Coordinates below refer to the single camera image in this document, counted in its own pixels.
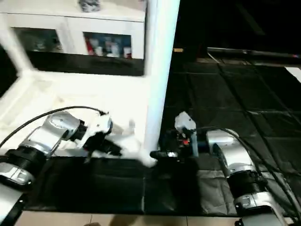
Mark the white plastic table top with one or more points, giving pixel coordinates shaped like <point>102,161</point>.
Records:
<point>80,103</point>

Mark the white plastic table leg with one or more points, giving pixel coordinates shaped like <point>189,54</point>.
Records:
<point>160,70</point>
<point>11,47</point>

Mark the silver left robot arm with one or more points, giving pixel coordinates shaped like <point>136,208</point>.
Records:
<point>37,150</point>

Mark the black work mat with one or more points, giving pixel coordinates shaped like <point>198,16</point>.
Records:
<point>211,183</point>

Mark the small tan label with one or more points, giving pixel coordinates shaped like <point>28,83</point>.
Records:
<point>178,50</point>

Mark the small white jar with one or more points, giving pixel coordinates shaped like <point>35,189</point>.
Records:
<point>115,48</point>

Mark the small red bottle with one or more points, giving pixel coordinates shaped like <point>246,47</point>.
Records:
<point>91,47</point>

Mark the long black bar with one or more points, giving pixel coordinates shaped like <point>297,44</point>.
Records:
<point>254,52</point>

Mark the small dark figurines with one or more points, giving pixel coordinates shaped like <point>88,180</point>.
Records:
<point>44,44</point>

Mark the white glass-door cabinet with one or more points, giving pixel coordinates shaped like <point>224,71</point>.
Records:
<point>70,26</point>

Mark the white board strip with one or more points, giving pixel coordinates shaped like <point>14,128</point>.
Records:
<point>294,73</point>

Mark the large black cabinet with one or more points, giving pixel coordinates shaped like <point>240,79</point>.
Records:
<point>240,23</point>

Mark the small grey metal object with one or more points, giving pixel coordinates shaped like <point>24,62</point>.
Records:
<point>89,4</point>

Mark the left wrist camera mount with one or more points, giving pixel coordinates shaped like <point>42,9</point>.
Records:
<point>101,127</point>

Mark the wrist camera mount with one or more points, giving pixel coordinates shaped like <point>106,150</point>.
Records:
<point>186,122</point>
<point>101,127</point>

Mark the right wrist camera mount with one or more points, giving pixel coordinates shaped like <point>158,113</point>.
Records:
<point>186,122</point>

